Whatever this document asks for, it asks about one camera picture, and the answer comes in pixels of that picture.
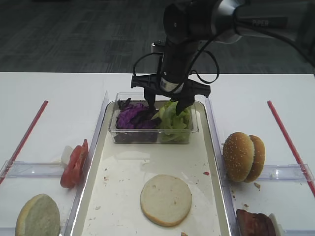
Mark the standing bun bottom left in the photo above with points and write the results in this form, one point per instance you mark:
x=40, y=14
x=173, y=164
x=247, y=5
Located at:
x=40, y=216

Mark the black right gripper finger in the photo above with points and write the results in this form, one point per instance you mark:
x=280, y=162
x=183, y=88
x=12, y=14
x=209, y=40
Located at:
x=150, y=98

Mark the white metal tray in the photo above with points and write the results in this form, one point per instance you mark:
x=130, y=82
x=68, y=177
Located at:
x=110, y=204

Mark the left red tape strip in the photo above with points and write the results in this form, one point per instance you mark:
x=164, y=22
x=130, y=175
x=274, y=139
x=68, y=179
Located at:
x=22, y=142

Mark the left clear acrylic divider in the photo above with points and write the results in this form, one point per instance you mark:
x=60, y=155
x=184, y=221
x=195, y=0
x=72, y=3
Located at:
x=94, y=137

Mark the rear sesame bun top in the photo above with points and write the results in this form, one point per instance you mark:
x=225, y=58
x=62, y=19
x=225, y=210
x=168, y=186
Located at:
x=258, y=159

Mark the front tomato slice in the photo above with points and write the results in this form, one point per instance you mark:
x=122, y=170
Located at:
x=71, y=175

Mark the purple cabbage leaves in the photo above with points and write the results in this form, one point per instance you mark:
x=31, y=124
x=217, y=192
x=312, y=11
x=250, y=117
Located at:
x=136, y=116

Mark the red tape strip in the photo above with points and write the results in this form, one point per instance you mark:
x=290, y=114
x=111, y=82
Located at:
x=292, y=147
x=22, y=142

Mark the clear acrylic divider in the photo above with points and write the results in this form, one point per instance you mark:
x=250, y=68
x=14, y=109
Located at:
x=94, y=137
x=225, y=191

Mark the right upper clear holder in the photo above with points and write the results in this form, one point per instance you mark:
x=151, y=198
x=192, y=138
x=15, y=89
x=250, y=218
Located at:
x=295, y=172

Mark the tomato slice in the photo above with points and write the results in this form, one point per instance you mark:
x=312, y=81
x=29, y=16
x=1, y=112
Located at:
x=82, y=159
x=71, y=175

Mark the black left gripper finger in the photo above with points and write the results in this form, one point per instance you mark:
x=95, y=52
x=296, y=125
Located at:
x=183, y=102

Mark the green lettuce in container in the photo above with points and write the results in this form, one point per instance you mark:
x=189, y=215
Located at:
x=176, y=126

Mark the stacked meat patties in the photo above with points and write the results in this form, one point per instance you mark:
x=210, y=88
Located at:
x=254, y=224

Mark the left upper clear holder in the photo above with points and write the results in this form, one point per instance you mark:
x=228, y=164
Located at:
x=29, y=169

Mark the right red tape strip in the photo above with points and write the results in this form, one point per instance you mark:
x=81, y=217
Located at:
x=292, y=147

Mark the white stopper by tomato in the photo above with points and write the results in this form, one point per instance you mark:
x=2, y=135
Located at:
x=65, y=157

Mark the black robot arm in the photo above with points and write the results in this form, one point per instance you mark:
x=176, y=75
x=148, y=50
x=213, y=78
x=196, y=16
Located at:
x=190, y=22

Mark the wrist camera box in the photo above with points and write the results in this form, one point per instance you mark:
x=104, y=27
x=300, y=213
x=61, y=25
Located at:
x=158, y=47

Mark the white stopper by patties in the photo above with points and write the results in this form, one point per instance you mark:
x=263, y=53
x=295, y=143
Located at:
x=278, y=228

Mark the clear plastic salad container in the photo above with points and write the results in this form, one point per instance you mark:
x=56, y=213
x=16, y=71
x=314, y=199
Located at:
x=139, y=98

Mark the bottom bun on tray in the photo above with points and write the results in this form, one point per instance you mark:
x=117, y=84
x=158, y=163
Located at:
x=165, y=200

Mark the clear holder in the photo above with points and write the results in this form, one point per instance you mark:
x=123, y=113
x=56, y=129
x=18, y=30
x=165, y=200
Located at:
x=295, y=172
x=29, y=169

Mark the right clear acrylic divider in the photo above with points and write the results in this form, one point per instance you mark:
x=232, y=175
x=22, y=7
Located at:
x=225, y=191

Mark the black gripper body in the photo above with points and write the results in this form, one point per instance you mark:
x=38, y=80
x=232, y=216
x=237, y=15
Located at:
x=171, y=78

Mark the front sesame bun top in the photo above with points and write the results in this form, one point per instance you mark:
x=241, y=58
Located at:
x=238, y=153

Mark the sesame bun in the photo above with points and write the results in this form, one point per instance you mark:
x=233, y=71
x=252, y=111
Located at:
x=258, y=159
x=238, y=153

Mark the rear tomato slice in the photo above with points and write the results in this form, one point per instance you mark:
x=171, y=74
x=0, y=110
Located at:
x=82, y=159

